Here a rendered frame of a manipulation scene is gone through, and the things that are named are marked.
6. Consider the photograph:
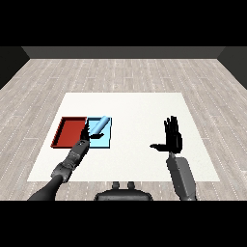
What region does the blue can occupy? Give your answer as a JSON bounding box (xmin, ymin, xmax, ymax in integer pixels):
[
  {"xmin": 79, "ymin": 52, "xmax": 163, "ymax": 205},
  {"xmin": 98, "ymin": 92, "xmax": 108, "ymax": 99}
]
[{"xmin": 89, "ymin": 116, "xmax": 111, "ymax": 136}]

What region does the light blue shallow open box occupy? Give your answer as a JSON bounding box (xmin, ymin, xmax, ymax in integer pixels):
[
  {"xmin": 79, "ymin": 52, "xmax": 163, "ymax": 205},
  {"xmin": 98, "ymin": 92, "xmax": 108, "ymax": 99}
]
[{"xmin": 86, "ymin": 116, "xmax": 113, "ymax": 150}]

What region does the dark grey robot body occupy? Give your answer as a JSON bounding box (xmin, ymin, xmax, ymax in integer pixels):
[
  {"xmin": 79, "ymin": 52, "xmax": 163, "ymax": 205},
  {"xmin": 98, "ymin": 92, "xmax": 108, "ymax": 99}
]
[{"xmin": 94, "ymin": 181, "xmax": 154, "ymax": 202}]

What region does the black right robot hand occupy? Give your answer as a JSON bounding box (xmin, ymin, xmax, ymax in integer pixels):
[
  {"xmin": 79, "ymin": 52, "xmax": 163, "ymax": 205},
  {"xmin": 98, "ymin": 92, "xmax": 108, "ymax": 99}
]
[{"xmin": 149, "ymin": 115, "xmax": 183, "ymax": 154}]

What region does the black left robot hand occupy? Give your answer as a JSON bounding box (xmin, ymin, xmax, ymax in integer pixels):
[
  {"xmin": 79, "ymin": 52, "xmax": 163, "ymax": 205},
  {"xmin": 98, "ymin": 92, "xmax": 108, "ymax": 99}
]
[{"xmin": 79, "ymin": 120, "xmax": 105, "ymax": 142}]

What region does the red shallow open box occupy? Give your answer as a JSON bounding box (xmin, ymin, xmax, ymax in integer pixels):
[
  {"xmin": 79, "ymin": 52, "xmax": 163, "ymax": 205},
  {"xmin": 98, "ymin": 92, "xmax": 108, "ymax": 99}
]
[{"xmin": 50, "ymin": 116, "xmax": 88, "ymax": 150}]

